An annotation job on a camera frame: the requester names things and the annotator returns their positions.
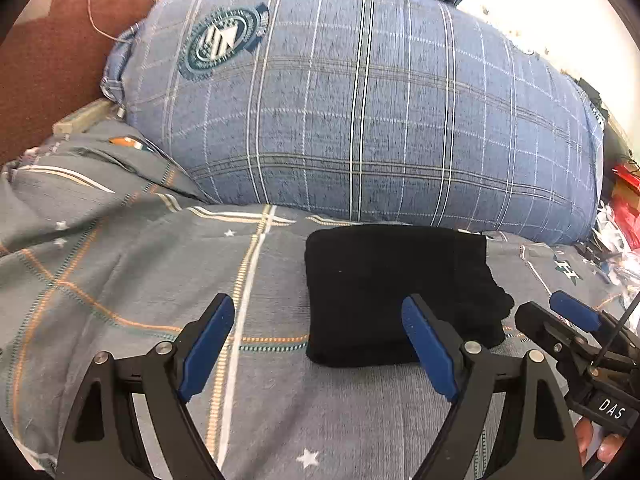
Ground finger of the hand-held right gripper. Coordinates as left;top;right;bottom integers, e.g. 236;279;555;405
549;290;621;333
515;302;593;386

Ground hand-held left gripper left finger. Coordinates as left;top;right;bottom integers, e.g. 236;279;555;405
55;294;236;480

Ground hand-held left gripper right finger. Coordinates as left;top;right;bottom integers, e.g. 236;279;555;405
401;295;585;480

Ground black pants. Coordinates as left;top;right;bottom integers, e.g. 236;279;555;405
304;226;516;368

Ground person's right hand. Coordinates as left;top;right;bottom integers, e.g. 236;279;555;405
575;417;626;466

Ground white plastic bags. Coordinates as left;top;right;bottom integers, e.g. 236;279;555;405
594;204;640;286

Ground grey printed bed sheet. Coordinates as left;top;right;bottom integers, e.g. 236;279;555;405
0;127;640;480

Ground red packet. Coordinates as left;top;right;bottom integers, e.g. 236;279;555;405
611;160;640;251

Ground blue plaid pillow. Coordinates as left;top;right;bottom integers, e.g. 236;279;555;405
100;0;606;246

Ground brown headboard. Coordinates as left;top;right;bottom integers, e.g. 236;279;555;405
0;0;157;166

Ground wooden bed frame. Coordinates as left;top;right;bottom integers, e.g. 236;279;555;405
52;99;122;137

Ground thin cord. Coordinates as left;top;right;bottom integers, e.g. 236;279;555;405
84;0;123;42

